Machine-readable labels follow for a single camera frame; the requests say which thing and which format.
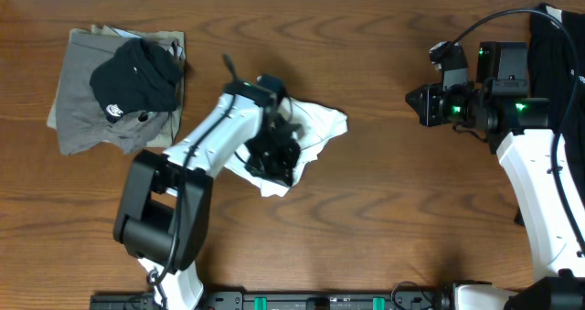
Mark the white printed t-shirt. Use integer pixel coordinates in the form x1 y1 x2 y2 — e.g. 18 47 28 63
224 99 347 197

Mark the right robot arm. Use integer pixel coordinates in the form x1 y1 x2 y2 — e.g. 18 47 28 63
405 84 584 309

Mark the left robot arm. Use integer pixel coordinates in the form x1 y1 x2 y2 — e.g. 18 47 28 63
113 75 301 309

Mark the black t-shirt on right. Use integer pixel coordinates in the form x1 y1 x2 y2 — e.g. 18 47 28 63
527 15 584 198

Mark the beige folded garment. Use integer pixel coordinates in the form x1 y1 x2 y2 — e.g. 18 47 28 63
46 24 186 149

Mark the black folded garment with logo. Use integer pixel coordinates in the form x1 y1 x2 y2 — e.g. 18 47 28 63
90 38 183 123

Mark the grey folded garment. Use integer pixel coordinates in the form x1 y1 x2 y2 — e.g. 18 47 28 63
55 29 171 157

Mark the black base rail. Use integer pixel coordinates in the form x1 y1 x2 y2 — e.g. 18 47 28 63
89 289 458 310

